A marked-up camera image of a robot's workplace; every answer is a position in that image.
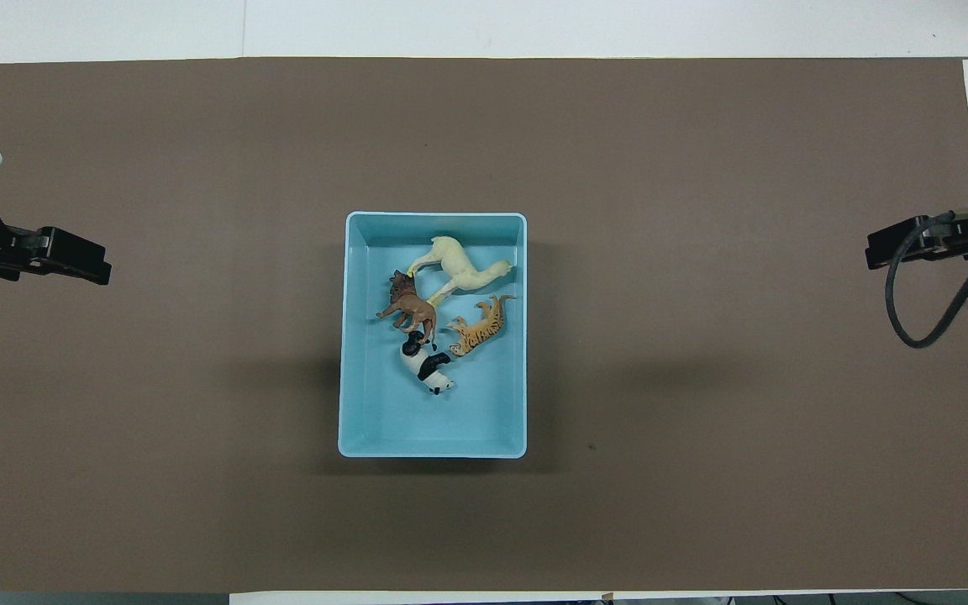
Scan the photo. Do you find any brown lion toy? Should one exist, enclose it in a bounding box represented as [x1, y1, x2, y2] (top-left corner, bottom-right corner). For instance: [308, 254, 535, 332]
[376, 269, 439, 350]

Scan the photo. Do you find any black and white panda toy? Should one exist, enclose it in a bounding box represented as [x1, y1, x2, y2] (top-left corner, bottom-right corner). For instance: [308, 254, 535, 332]
[401, 330, 457, 395]

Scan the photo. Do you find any cream llama toy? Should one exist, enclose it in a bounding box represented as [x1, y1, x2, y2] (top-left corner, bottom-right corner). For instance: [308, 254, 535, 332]
[407, 236, 517, 308]

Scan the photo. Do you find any orange striped tiger toy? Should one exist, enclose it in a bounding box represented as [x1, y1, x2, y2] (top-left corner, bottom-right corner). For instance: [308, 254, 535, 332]
[448, 294, 517, 358]

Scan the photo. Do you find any light blue storage box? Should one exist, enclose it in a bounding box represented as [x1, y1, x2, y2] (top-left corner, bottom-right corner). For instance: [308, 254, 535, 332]
[338, 211, 529, 460]

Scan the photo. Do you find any brown table mat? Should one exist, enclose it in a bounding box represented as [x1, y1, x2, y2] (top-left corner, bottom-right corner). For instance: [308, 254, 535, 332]
[0, 57, 968, 593]

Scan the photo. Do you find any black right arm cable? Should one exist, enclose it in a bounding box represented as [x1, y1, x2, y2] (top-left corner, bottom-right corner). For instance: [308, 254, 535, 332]
[885, 204, 968, 350]

